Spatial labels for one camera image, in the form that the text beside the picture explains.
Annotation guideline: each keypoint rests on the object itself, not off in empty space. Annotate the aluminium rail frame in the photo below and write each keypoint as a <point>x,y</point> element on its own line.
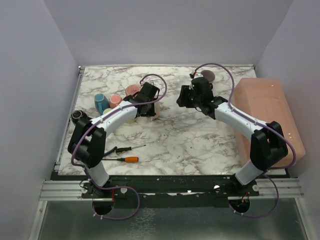
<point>182,141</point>

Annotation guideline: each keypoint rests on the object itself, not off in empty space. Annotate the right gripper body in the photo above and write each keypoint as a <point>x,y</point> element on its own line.
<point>188,98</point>

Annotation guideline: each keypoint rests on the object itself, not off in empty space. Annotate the yellow-green faceted mug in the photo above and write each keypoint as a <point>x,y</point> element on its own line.
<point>131,121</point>

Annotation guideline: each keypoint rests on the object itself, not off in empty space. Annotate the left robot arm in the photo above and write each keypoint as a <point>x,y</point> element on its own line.
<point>87,144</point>

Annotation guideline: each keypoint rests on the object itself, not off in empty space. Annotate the black mug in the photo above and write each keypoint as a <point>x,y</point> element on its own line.
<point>76,115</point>

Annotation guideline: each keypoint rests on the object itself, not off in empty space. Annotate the blue mug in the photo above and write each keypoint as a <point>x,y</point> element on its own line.
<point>101,103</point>

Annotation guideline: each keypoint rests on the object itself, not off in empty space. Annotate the pink spectrum mug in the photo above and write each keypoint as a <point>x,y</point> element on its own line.
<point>132,90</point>

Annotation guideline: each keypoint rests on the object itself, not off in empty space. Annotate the black handled screwdriver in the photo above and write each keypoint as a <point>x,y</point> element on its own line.
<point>126,149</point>

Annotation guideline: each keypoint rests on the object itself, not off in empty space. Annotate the blue handled pliers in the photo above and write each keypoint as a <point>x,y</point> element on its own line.
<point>110,151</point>

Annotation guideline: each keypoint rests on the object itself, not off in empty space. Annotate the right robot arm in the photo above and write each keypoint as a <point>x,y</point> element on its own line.
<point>267,143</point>

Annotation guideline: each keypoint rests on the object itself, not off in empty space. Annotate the light green mug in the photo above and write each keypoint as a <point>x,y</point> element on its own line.
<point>107,110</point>

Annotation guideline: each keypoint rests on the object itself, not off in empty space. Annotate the salmon pink mug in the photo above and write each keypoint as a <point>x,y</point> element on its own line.
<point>115,100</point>

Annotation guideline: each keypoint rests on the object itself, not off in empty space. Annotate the orange handled screwdriver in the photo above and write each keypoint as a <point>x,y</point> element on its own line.
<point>131,159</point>

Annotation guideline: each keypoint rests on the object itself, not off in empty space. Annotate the black mounting base plate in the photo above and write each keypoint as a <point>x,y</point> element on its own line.
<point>156,191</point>

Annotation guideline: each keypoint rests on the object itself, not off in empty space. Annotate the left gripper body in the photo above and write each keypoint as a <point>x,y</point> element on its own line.
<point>150,111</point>

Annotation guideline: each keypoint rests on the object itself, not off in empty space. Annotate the purple mug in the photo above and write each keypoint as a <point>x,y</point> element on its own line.
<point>209,75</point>

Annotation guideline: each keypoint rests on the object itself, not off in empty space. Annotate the pink storage bin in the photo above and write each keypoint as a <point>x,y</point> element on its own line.
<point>264,99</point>

